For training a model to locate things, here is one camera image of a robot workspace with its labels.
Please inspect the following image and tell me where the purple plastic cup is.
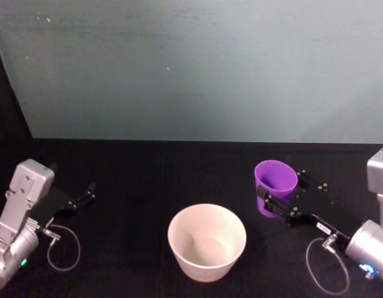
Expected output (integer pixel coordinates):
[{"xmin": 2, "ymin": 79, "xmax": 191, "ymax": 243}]
[{"xmin": 254, "ymin": 160, "xmax": 299, "ymax": 219}]

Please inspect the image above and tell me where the white paper bowl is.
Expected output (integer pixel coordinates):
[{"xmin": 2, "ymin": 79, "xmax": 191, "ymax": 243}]
[{"xmin": 167, "ymin": 203, "xmax": 247, "ymax": 282}]

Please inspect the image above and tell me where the black table cloth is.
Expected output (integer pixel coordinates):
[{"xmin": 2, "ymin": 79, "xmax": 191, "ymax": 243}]
[{"xmin": 0, "ymin": 35, "xmax": 383, "ymax": 298}]

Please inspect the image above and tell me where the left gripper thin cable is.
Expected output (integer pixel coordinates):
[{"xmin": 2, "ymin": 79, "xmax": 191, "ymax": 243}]
[{"xmin": 38, "ymin": 223, "xmax": 82, "ymax": 272}]

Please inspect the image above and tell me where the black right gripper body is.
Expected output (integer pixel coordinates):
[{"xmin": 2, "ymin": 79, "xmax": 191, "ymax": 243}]
[{"xmin": 287, "ymin": 182, "xmax": 363, "ymax": 250}]

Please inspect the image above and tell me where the right gripper thin cable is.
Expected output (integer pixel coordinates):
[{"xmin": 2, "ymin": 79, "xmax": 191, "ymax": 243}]
[{"xmin": 305, "ymin": 234, "xmax": 349, "ymax": 294}]

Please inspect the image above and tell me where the pale wall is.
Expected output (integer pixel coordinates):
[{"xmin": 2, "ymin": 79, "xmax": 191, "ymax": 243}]
[{"xmin": 0, "ymin": 0, "xmax": 383, "ymax": 147}]

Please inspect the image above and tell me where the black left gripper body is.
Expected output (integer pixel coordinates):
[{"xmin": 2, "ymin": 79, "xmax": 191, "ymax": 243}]
[{"xmin": 32, "ymin": 186, "xmax": 78, "ymax": 231}]

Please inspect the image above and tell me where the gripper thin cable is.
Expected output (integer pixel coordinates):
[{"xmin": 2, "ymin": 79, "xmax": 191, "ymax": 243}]
[
  {"xmin": 38, "ymin": 223, "xmax": 82, "ymax": 272},
  {"xmin": 305, "ymin": 234, "xmax": 349, "ymax": 294}
]

